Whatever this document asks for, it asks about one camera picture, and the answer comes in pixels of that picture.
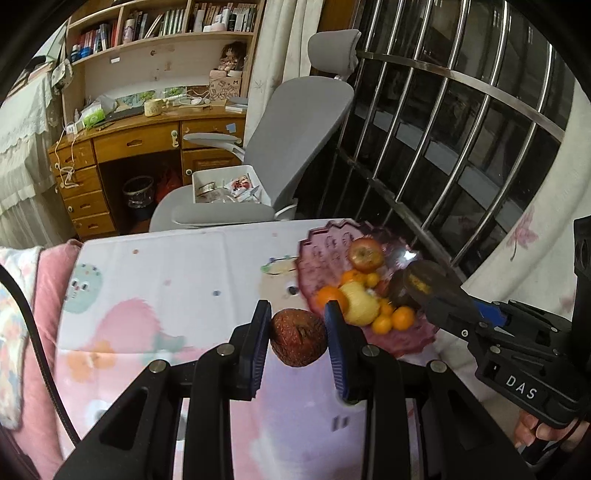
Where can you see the dark laptop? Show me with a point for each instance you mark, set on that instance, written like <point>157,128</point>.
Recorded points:
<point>123,114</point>

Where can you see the pink glass fruit bowl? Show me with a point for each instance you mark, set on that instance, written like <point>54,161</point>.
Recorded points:
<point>323,249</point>

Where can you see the small orange mandarin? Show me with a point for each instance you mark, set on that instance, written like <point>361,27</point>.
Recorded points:
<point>403,318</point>
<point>382,324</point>
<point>372,279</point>
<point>387,306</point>
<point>353,277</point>

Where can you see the white storage basket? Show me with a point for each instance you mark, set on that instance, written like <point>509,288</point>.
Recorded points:
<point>231,187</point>

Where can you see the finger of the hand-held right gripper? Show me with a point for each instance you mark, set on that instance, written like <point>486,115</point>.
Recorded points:
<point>491,314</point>
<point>450,318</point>

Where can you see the metal window grille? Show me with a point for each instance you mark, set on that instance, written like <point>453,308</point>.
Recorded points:
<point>438,138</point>

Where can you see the black trash bin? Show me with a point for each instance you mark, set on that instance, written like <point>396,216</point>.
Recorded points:
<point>138,193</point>

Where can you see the white power adapter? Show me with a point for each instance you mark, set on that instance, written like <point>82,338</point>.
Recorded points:
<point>70,128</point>

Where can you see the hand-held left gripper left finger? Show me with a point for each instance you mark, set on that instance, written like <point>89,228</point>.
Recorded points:
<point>258,350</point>

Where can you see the white floral curtain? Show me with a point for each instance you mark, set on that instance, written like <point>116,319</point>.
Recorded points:
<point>531,230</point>

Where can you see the row of books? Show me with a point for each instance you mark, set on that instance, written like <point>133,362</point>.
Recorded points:
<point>226,16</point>
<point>92,41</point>
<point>157,23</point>

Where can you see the person's right hand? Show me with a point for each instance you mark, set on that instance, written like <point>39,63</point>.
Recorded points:
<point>531,429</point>

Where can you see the pink blanket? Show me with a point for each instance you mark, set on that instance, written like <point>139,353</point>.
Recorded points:
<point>41,286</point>

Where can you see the white lace cloth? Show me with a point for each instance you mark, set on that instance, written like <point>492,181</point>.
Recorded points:
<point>23,138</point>

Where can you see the red bag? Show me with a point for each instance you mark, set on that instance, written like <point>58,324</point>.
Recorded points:
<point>168,184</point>

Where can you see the grey office chair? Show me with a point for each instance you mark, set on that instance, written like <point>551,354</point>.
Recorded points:
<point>286,129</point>

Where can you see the wrinkled brown fruit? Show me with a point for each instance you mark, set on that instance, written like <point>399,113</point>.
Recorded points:
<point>298,337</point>

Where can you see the yellow pear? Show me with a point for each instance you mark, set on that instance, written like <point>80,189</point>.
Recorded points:
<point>360,303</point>

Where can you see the small dark red fruit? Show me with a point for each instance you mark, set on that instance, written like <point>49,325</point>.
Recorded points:
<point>382,288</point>

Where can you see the beige mug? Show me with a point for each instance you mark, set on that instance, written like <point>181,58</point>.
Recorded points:
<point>153,107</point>

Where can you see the large orange mandarin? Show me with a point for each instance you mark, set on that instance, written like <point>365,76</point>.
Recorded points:
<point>330,297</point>

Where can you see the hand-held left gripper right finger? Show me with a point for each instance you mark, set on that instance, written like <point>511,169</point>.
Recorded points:
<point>336,350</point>

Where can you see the brown-haired doll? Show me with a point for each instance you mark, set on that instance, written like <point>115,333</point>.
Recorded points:
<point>230,56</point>

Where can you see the wooden desk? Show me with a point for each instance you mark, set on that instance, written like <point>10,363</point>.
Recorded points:
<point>138,138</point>

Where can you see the red apple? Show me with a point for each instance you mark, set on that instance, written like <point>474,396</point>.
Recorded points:
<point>366,254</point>

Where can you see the floral blanket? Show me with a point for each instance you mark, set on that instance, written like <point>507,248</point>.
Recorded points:
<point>11,332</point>

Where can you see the green tissue box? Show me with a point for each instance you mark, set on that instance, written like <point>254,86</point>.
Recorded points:
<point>93,115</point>

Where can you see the wooden bookshelf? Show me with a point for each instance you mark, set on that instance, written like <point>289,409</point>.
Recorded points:
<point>161,60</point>

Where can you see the dark green avocado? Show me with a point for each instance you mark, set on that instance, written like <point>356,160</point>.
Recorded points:
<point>408,288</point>

